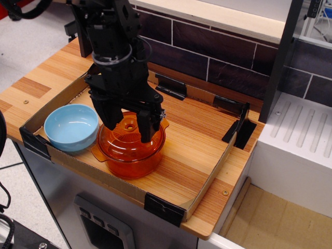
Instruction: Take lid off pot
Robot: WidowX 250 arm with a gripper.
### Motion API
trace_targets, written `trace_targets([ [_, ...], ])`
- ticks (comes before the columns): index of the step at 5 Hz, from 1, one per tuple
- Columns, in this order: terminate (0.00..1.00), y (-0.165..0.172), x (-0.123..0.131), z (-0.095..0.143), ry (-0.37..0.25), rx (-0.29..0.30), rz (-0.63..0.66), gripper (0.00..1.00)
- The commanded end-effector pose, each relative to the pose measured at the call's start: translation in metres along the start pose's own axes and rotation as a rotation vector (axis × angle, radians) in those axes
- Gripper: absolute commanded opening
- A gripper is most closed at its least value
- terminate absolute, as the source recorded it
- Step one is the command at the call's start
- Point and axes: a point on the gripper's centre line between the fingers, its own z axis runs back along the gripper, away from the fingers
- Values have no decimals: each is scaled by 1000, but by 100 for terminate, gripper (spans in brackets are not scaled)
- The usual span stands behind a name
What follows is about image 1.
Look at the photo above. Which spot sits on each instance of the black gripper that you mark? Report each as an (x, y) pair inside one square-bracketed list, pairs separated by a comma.
[(121, 83)]

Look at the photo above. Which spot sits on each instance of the orange transparent pot lid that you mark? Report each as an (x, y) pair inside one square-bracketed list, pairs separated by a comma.
[(124, 144)]

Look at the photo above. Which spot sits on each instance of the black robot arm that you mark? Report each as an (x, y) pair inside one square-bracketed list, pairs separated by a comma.
[(111, 28)]

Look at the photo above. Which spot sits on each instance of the orange transparent pot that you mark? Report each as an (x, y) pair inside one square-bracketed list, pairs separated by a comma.
[(135, 169)]

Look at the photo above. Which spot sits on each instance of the light blue bowl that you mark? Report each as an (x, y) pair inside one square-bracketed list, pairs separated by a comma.
[(72, 127)]

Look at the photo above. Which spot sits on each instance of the cardboard fence with black tape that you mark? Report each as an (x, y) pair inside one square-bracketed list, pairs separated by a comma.
[(198, 171)]

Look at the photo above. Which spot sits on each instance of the grey oven control panel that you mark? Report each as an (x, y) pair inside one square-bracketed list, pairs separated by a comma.
[(101, 228)]

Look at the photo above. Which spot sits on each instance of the light wooden shelf board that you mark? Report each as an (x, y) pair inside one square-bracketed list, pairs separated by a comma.
[(234, 21)]

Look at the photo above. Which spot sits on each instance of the white drainer sink unit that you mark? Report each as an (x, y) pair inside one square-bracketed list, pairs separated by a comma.
[(292, 157)]

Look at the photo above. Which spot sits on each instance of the dark upright shelf post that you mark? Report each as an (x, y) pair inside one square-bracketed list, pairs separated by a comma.
[(274, 86)]

